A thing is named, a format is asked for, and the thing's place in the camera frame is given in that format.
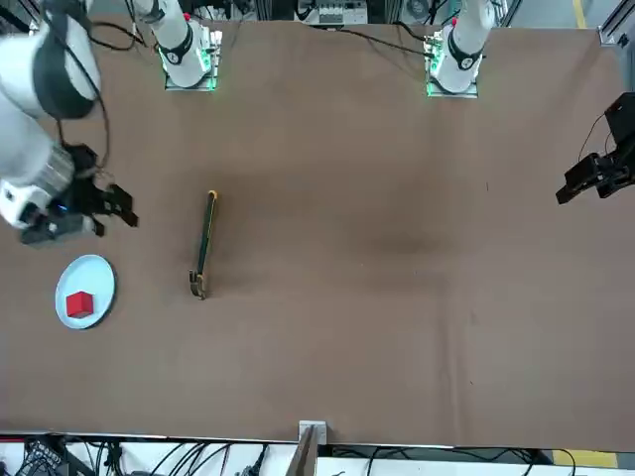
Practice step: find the aluminium corner profile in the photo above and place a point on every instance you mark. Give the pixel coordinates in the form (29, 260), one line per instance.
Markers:
(615, 27)

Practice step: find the pale blue round plate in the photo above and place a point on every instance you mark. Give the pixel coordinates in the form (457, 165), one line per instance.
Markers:
(94, 277)

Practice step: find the grey electrical rail unit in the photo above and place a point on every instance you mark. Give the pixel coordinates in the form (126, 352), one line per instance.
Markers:
(330, 12)

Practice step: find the black power strip white markings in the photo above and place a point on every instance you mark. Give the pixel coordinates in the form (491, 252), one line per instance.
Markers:
(43, 456)

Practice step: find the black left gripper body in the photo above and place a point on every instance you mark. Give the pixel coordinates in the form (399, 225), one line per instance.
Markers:
(624, 119)

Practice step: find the red wooden cube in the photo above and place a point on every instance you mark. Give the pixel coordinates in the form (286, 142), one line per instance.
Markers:
(79, 303)

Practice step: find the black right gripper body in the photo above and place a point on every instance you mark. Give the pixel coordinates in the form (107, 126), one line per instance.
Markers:
(84, 193)

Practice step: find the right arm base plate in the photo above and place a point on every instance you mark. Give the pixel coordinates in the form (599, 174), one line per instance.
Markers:
(191, 87)

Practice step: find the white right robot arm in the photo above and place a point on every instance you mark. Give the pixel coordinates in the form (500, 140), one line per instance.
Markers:
(20, 99)

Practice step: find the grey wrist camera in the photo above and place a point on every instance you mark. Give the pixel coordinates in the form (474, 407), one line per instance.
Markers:
(54, 229)

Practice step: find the metal post foot bracket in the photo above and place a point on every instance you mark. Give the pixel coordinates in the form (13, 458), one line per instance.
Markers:
(320, 430)

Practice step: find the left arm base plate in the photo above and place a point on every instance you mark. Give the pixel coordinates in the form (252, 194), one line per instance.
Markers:
(451, 94)

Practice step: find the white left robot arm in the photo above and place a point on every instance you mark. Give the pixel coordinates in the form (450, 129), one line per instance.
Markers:
(464, 49)

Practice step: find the aluminium profile post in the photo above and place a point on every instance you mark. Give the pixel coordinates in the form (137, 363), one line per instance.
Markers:
(305, 456)

